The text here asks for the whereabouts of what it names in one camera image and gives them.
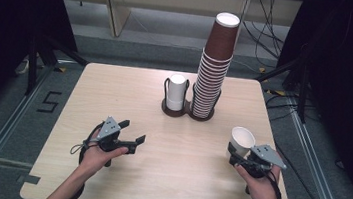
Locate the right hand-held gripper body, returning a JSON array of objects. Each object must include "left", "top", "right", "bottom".
[{"left": 237, "top": 141, "right": 290, "bottom": 198}]

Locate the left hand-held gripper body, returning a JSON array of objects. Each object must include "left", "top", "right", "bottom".
[{"left": 88, "top": 113, "right": 131, "bottom": 170}]

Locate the white paper cup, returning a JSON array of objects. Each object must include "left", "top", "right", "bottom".
[{"left": 226, "top": 125, "right": 258, "bottom": 163}]

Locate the black double cup holder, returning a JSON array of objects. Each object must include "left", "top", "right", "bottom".
[{"left": 159, "top": 76, "right": 224, "bottom": 124}]

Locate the stack of white cups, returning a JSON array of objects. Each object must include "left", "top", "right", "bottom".
[{"left": 164, "top": 73, "right": 189, "bottom": 113}]

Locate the stack of brown cups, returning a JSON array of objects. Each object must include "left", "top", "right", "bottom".
[{"left": 189, "top": 9, "right": 243, "bottom": 123}]

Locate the person's left hand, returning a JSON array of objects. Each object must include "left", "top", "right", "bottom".
[{"left": 79, "top": 127, "right": 131, "bottom": 177}]

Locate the person's right hand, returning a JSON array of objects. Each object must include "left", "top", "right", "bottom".
[{"left": 230, "top": 160, "right": 284, "bottom": 199}]

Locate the black metal stand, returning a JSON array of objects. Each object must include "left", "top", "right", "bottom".
[
  {"left": 251, "top": 53, "right": 314, "bottom": 124},
  {"left": 23, "top": 31, "right": 93, "bottom": 103}
]

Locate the black tape piece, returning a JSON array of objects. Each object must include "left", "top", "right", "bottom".
[{"left": 16, "top": 173, "right": 42, "bottom": 187}]

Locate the dark curtain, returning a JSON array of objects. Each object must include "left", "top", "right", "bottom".
[
  {"left": 262, "top": 0, "right": 353, "bottom": 199},
  {"left": 0, "top": 0, "right": 83, "bottom": 141}
]

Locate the left hand-held gripper black cable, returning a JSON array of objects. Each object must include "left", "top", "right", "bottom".
[{"left": 65, "top": 119, "right": 105, "bottom": 199}]

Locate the hand-held gripper black cable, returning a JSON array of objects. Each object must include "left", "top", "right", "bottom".
[
  {"left": 263, "top": 171, "right": 287, "bottom": 199},
  {"left": 65, "top": 119, "right": 105, "bottom": 199}
]

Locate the right hand-held gripper black cable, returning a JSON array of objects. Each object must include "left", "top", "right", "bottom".
[{"left": 263, "top": 171, "right": 287, "bottom": 199}]

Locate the long black floor cable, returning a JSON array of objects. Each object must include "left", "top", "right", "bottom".
[{"left": 267, "top": 140, "right": 344, "bottom": 199}]

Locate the white cable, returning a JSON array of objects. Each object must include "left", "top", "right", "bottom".
[{"left": 15, "top": 56, "right": 32, "bottom": 77}]

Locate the black cable bundle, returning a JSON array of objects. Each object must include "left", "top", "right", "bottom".
[{"left": 237, "top": 0, "right": 294, "bottom": 71}]

